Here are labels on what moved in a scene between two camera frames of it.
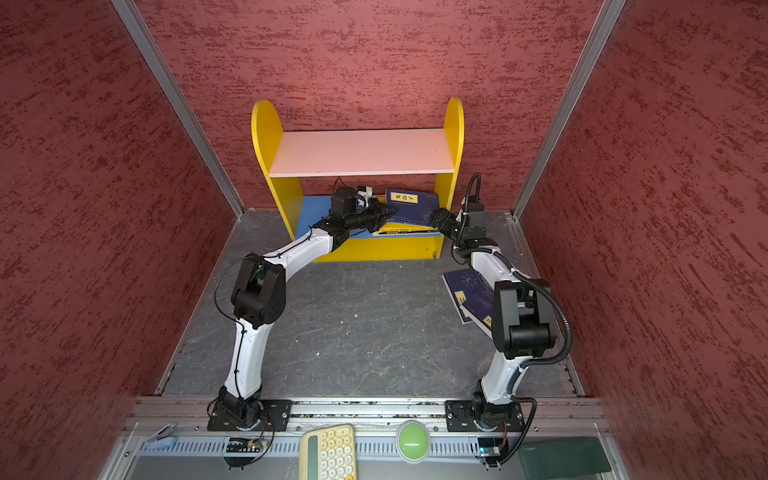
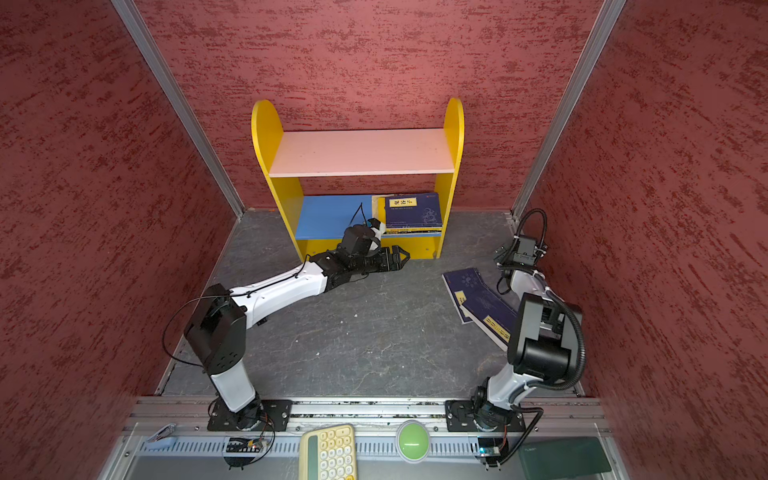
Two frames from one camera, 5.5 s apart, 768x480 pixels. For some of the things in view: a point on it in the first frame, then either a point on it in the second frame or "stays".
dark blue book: [413, 207] stays
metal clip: [163, 432] stays
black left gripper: [380, 216] to [396, 262]
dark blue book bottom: [465, 285] stays
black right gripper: [451, 218] to [502, 253]
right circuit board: [489, 446] stays
